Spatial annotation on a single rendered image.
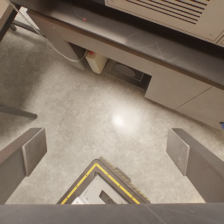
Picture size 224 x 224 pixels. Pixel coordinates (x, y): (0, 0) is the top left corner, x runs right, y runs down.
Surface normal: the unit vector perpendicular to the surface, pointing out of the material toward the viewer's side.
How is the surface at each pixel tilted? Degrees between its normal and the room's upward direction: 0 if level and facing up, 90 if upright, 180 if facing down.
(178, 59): 0
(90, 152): 0
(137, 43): 0
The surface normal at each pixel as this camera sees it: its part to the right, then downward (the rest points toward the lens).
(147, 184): -0.11, -0.15
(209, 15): -0.43, 0.90
